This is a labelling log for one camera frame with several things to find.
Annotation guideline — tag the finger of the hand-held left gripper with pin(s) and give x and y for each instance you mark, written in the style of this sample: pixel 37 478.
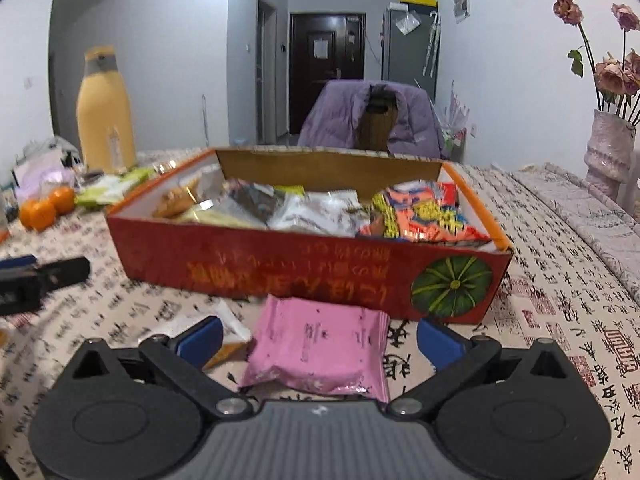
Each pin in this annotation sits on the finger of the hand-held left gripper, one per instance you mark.
pixel 60 272

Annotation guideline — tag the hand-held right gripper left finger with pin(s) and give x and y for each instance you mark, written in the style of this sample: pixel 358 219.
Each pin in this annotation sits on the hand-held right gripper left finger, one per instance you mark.
pixel 200 342

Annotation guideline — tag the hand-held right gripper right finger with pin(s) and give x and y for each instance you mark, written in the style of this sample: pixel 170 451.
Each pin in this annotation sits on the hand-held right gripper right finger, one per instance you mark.
pixel 440 345

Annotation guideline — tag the red cardboard box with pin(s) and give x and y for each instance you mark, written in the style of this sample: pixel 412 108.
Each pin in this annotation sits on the red cardboard box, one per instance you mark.
pixel 250 270

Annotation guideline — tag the pink snack packet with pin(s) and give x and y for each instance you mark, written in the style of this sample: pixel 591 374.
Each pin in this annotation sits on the pink snack packet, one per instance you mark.
pixel 310 345

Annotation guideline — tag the yellow gold snack packet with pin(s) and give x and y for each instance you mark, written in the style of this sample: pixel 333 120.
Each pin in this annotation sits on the yellow gold snack packet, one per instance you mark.
pixel 235 330

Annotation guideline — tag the orange mandarin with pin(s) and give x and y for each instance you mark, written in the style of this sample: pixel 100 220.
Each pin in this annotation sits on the orange mandarin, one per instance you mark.
pixel 37 215
pixel 63 199

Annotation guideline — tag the green white snack packet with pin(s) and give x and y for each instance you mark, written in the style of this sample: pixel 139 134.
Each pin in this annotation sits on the green white snack packet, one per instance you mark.
pixel 137 176
pixel 100 195

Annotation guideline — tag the white plastic bag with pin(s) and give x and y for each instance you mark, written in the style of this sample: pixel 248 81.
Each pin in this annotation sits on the white plastic bag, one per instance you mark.
pixel 40 175

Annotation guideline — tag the pale yellow snack packet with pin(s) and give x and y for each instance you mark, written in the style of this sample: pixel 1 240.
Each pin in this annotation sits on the pale yellow snack packet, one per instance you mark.
pixel 220 219

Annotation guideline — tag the grey cloth pile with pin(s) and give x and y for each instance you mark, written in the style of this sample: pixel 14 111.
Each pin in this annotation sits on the grey cloth pile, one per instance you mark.
pixel 50 147

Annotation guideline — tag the brown cookie packet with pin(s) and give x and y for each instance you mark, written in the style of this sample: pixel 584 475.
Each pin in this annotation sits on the brown cookie packet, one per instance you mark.
pixel 172 202

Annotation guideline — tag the red yellow snack packet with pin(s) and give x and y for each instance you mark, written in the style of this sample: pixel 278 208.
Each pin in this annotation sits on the red yellow snack packet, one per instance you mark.
pixel 425 210

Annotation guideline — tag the dark grey snack packet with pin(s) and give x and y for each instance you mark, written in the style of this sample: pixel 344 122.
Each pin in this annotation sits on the dark grey snack packet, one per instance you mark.
pixel 250 200

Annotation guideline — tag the yellow thermos bottle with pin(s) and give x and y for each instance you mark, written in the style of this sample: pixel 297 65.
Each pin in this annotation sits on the yellow thermos bottle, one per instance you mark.
pixel 105 120

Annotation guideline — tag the folded pink patterned cloth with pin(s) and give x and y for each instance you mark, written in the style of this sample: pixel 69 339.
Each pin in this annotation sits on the folded pink patterned cloth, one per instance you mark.
pixel 575 210

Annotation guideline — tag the white pole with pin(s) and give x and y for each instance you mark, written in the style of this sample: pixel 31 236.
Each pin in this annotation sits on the white pole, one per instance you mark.
pixel 205 120

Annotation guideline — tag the brown wooden chair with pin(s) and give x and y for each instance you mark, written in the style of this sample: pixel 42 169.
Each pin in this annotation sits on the brown wooden chair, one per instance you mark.
pixel 377 130

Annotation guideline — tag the purple padded jacket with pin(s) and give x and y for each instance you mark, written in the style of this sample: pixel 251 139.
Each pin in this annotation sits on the purple padded jacket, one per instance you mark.
pixel 335 120

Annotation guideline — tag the pink ceramic vase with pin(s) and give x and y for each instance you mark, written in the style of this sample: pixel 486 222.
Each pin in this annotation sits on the pink ceramic vase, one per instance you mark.
pixel 607 150

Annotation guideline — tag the grey interior door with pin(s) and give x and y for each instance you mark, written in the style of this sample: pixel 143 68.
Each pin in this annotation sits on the grey interior door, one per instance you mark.
pixel 266 75

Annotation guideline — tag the dark brown entry door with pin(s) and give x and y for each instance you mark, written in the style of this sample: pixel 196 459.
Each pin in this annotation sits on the dark brown entry door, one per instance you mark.
pixel 302 85

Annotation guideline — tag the grey refrigerator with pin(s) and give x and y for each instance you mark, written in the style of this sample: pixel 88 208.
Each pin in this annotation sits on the grey refrigerator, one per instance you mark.
pixel 405 60

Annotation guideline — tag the folded white umbrella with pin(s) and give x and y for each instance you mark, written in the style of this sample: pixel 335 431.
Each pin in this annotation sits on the folded white umbrella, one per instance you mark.
pixel 431 45

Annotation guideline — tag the dried pink rose bouquet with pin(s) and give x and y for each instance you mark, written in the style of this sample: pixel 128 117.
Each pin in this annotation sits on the dried pink rose bouquet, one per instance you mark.
pixel 610 72

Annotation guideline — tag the clear plastic bag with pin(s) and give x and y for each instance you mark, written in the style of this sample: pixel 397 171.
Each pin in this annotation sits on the clear plastic bag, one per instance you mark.
pixel 406 22

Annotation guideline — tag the white wall panel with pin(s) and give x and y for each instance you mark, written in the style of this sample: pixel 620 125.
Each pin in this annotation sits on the white wall panel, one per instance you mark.
pixel 461 2

